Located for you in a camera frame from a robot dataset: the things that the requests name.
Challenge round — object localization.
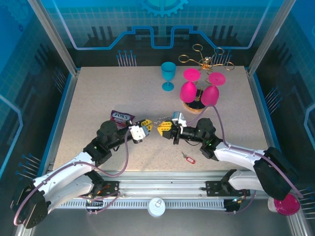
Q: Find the key with red tag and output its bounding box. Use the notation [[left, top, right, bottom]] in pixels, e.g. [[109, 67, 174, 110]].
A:
[[181, 151, 196, 164]]

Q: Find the teal plastic goblet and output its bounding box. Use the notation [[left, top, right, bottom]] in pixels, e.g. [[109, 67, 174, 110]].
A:
[[161, 61, 177, 92]]

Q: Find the purple candy bag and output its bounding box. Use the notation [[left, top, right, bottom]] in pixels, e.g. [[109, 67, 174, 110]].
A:
[[110, 110, 136, 131]]

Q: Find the pink plastic goblet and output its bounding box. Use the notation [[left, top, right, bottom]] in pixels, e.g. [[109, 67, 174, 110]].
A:
[[179, 68, 201, 103], [201, 72, 226, 107]]

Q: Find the aluminium frame post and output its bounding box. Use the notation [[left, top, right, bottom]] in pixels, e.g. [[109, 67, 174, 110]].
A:
[[246, 0, 291, 76], [26, 0, 81, 76]]

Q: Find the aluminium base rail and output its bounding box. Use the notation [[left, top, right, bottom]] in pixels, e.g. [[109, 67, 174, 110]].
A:
[[49, 169, 296, 200]]

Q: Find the white round can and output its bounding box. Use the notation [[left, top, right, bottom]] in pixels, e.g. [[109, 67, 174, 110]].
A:
[[147, 197, 166, 217]]

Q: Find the white plastic cup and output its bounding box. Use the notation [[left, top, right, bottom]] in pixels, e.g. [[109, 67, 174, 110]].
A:
[[267, 196, 278, 212]]

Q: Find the aluminium side rail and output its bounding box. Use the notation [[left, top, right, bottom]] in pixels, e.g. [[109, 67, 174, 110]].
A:
[[41, 68, 81, 173], [246, 68, 286, 173]]

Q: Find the metal keyring chain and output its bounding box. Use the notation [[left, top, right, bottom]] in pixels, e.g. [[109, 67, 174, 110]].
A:
[[152, 117, 173, 125]]

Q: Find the pink translucent plastic cup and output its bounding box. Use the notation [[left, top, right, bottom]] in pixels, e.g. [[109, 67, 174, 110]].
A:
[[274, 193, 301, 216]]

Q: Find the gold wire glass rack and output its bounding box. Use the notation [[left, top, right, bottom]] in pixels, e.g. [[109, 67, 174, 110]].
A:
[[178, 44, 235, 115]]

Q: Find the white slotted cable duct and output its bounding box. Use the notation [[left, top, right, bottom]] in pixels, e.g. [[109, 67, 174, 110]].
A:
[[56, 199, 227, 210]]

